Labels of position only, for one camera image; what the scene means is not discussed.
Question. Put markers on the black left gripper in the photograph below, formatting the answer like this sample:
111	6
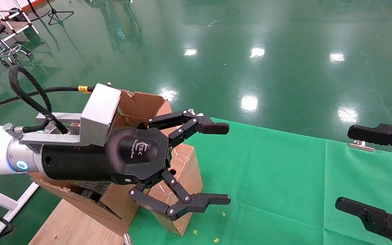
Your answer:
138	153

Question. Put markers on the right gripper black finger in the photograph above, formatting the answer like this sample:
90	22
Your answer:
376	219
379	135

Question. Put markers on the small taped cardboard box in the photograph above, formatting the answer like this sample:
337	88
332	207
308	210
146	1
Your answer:
189	170

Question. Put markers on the large open cardboard carton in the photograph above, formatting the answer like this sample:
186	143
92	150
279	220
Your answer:
141	105

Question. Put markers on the green cloth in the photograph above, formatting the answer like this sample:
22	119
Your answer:
284	187

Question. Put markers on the black tripod stand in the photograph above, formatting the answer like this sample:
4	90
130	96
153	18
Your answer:
57	14

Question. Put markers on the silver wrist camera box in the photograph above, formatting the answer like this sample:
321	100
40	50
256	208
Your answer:
100	109

